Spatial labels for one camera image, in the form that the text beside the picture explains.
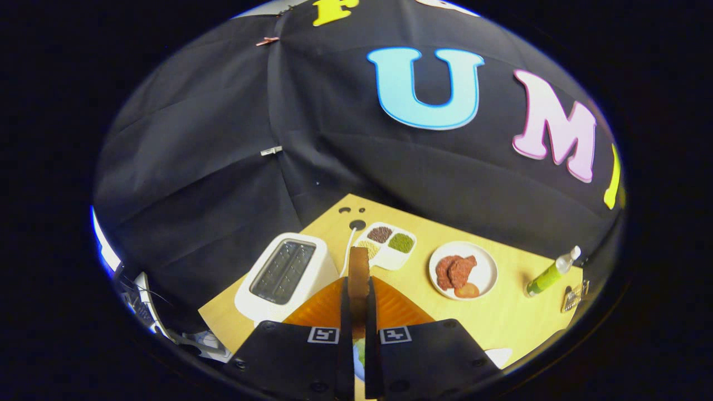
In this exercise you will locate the white cloth clip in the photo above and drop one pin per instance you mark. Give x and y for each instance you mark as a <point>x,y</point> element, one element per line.
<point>271,150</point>

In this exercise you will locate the toasted bread slice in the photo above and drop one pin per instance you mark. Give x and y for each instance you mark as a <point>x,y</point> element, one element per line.
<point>359,278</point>

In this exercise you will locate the pile of red beans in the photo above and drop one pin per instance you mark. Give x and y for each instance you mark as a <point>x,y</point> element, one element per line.
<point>380,234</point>

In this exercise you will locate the white divided dish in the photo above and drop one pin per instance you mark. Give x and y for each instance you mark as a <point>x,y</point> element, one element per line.
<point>395,259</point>

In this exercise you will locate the pile of green beans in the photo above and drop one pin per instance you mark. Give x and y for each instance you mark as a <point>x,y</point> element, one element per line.
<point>401,243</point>

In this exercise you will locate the green label plastic bottle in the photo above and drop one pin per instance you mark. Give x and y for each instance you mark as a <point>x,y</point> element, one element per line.
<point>546,278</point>

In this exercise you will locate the small white oval plate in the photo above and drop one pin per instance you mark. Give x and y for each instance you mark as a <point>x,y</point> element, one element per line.
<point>498,356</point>

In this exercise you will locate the black backdrop cloth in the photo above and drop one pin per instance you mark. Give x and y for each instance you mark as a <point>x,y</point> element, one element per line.
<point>334,145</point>

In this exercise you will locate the computer monitor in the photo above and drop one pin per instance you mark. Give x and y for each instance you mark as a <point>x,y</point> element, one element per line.
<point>106,248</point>

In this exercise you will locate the green lettuce leaf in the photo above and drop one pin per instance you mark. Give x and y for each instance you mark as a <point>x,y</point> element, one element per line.
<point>360,351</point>

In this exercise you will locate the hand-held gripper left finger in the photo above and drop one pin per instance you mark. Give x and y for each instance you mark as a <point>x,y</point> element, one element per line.
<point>345,323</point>

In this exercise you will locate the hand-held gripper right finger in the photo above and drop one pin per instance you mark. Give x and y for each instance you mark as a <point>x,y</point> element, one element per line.
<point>371,323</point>

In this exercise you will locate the pile of yellow beans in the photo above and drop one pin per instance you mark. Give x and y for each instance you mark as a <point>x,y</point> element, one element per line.
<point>374,249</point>

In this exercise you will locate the white curved stand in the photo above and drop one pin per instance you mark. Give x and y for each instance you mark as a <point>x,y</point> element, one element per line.
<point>146,301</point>

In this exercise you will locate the white toaster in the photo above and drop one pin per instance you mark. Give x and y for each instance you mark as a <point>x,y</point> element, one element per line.
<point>324,267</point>

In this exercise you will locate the white round plate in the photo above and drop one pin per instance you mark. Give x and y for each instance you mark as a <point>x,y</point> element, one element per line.
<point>484,273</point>

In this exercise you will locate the brown meat patty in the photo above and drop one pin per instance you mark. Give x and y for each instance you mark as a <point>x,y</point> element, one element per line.
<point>443,273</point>
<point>463,270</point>

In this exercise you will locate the orange cloth clip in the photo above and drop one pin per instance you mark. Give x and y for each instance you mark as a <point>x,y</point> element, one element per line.
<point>267,41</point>

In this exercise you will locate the red tomato slice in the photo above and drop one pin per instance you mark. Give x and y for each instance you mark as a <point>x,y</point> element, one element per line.
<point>467,290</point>

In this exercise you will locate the blue round plate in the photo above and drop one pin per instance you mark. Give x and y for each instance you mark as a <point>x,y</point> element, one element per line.
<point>359,371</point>

